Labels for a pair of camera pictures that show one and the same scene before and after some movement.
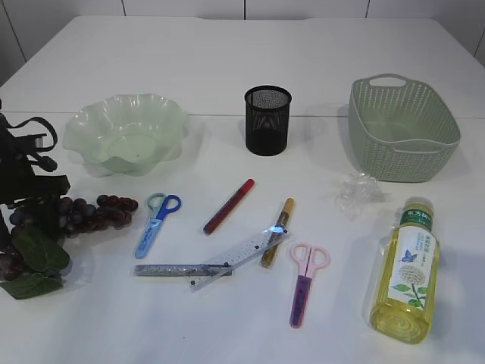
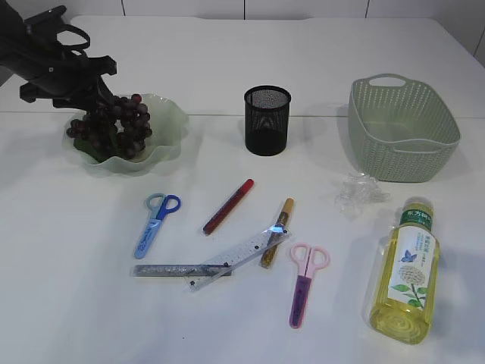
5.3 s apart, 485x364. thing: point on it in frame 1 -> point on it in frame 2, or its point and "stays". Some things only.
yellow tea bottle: x=403 y=309 stays
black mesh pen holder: x=267 y=120 stays
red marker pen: x=229 y=207 stays
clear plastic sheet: x=356 y=192 stays
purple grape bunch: x=36 y=252 -> x=122 y=122
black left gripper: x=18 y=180 -> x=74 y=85
